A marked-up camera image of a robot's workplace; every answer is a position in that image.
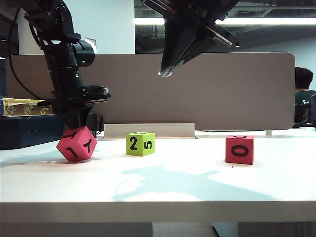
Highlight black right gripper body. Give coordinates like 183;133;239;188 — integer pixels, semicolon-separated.
144;0;241;48

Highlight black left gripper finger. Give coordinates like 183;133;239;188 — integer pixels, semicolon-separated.
62;109;81;129
79;106;94;128

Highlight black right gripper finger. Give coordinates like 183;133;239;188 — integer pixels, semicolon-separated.
166;26;218;79
157;19;189;75

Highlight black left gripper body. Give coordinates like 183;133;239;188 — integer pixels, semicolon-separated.
37;92;112;117

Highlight red foam block T Y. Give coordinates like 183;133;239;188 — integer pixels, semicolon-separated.
56;125;98;162

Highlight green foam block 2 H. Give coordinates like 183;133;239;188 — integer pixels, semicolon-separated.
126;132;156;157

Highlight red foam block O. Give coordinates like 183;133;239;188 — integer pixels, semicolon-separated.
225;135;255;165

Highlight black mug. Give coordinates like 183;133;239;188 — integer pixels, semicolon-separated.
86;112;104;137

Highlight dark blue plastic case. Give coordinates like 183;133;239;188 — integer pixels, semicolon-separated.
0;115;66;151

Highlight yellow brown printed cardboard box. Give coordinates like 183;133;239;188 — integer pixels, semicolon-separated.
0;98;56;117

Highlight brown desk divider panel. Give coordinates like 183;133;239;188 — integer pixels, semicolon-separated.
6;52;296;131

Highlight dark plain under-desk panel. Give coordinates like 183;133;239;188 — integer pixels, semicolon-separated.
0;221;153;237

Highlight seated person dark shirt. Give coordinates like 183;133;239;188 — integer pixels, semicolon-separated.
294;66;316;124

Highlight black office chair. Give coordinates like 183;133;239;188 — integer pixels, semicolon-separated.
295;93;316;129

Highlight grey table leg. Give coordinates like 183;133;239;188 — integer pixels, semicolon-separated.
212;222;239;237

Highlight dark perforated under-desk panel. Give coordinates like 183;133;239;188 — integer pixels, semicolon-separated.
238;221;316;237

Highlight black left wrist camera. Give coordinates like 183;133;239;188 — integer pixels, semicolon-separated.
82;84;111;96

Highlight silver wall switch plate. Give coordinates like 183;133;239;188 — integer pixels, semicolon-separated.
85;37;97;54

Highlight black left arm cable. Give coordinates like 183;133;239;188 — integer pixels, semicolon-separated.
7;3;56;101

